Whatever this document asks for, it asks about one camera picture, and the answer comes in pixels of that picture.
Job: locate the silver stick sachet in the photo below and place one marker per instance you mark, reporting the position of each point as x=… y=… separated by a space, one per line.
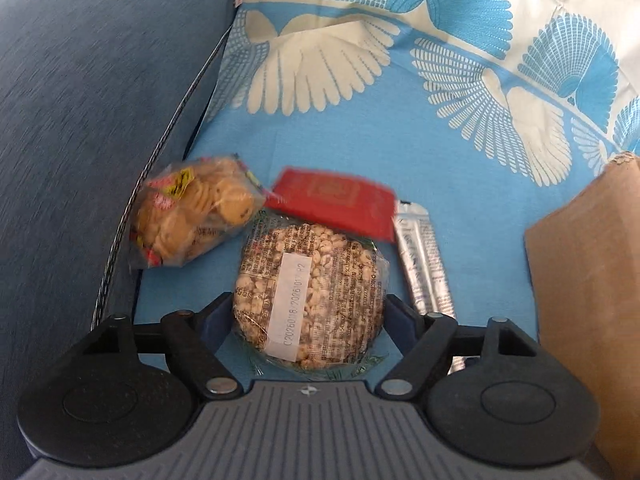
x=420 y=259

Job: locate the blue fan-pattern sofa cover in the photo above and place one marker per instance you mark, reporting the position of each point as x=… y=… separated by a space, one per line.
x=488 y=113

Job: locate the small red snack packet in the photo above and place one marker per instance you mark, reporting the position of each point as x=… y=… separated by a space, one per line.
x=348 y=203

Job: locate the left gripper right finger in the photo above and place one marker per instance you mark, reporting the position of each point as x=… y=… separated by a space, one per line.
x=424 y=342

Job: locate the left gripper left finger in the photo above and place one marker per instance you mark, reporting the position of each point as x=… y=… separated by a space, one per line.
x=191 y=342

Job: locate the bag of small cookies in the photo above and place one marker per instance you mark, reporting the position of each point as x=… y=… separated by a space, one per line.
x=190 y=208

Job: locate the round puffed grain cake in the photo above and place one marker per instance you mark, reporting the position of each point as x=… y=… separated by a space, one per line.
x=307 y=296

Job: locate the brown cardboard box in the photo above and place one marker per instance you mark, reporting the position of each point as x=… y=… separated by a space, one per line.
x=584 y=263

